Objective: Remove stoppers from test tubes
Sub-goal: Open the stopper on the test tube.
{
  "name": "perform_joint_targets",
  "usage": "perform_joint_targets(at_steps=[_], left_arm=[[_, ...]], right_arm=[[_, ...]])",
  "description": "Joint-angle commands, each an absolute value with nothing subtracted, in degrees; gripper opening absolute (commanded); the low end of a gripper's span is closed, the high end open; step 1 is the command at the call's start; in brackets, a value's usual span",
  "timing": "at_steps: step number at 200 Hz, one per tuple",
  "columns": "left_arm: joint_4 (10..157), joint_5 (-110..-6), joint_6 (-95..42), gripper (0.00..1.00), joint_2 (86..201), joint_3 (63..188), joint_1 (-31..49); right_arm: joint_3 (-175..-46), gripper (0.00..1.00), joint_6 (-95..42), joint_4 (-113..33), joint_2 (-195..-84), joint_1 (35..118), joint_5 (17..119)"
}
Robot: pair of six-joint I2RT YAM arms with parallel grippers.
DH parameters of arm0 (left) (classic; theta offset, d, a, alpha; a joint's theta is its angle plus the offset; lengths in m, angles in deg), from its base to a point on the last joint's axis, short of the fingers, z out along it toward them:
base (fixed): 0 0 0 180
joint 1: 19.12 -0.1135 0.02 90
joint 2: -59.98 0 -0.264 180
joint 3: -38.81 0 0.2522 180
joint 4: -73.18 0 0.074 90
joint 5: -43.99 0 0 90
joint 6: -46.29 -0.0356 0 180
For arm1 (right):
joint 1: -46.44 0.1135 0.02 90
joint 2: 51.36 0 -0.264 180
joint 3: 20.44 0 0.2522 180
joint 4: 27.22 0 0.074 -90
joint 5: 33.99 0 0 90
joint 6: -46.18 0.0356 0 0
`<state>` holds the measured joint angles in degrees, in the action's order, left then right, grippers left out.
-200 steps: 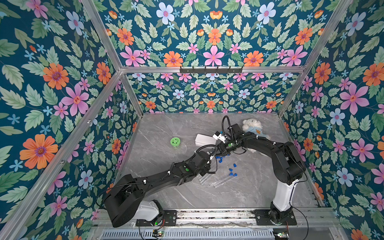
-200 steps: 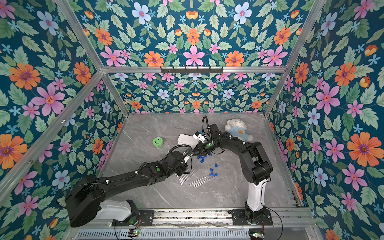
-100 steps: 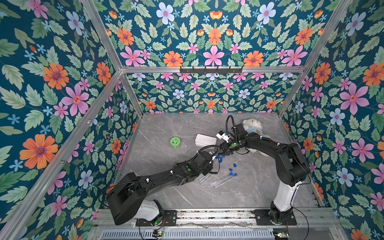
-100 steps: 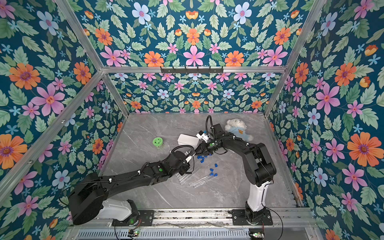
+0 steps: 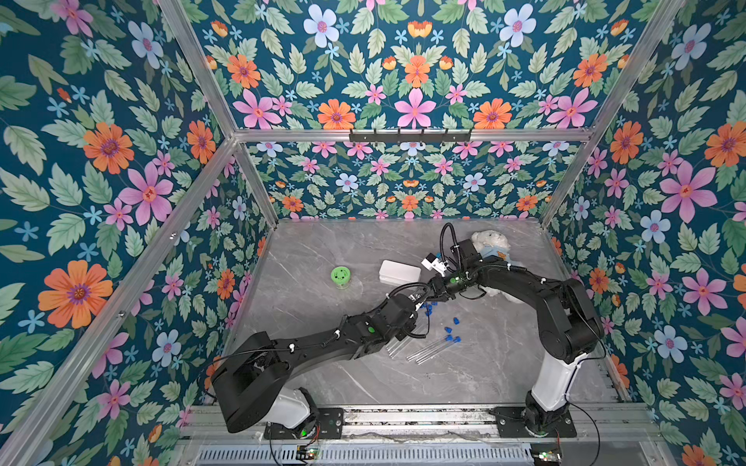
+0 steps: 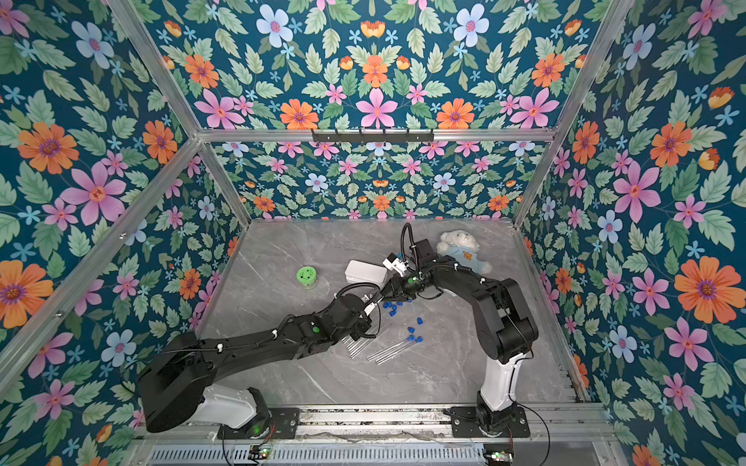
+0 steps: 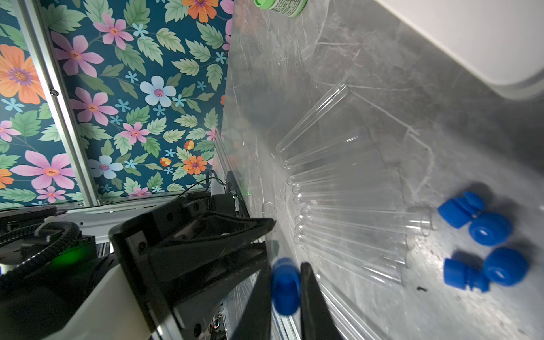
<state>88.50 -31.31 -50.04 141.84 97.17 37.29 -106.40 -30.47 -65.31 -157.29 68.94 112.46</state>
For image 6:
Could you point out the test tube group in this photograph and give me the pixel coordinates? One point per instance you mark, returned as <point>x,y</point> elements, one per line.
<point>398,350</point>
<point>386,351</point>

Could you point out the white ventilation grille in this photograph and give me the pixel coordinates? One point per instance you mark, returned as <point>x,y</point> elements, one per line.
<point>319,454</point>

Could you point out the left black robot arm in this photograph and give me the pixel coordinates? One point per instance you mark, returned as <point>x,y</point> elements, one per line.
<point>174,381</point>

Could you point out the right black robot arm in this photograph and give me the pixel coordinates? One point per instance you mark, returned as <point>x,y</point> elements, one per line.
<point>505,327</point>

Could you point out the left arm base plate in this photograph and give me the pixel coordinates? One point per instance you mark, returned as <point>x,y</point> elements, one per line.
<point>273,424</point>

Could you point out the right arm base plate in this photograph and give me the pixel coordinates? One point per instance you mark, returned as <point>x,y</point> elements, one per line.
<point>480,422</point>

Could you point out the white rectangular plastic box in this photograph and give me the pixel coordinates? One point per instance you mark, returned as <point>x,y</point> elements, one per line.
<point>364,272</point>

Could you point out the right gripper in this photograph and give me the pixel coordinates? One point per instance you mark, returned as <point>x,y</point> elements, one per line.
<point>399,280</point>

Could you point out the green lidded small jar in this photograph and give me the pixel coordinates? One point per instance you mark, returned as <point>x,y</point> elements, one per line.
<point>307,277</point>

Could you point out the aluminium front rail frame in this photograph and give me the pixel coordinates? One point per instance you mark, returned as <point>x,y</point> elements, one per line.
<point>439,423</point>

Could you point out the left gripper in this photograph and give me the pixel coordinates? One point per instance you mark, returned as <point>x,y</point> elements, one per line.
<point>362,328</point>

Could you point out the black hook rail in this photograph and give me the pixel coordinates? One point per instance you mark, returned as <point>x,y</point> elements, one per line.
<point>359,137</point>

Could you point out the white teddy bear blue shirt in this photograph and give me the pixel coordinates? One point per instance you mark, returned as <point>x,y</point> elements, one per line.
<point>464,248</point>

